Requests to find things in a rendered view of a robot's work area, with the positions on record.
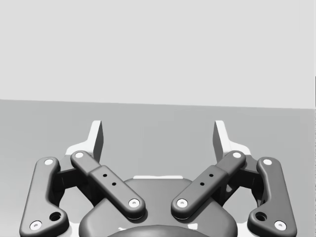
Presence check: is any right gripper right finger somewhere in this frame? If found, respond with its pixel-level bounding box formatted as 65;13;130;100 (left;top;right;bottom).
170;120;298;237

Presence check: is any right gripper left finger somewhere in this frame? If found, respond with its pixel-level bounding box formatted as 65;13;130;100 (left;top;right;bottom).
19;120;147;237

